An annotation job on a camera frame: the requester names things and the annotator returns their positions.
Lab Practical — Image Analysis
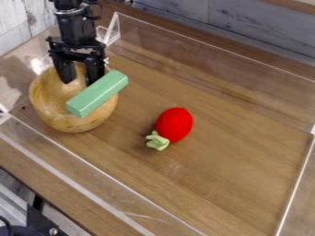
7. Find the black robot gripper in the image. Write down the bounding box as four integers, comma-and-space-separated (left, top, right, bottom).
47, 8, 106, 86

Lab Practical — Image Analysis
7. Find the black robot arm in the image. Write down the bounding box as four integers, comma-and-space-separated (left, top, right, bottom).
47, 0, 106, 86

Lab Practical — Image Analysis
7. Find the green rectangular block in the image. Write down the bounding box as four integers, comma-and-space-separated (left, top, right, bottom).
67, 70, 129, 118

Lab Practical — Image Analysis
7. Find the brown wooden bowl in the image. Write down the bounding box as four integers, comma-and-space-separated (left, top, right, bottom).
29, 63, 119, 133

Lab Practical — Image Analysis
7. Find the red plush strawberry toy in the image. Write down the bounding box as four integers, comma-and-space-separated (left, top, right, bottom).
146, 107, 195, 151

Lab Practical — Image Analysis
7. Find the clear acrylic tray enclosure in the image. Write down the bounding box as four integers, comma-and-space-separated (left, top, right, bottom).
0, 14, 315, 236

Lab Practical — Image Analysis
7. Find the black clamp with cable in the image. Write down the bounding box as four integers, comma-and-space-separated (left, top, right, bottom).
0, 195, 70, 236

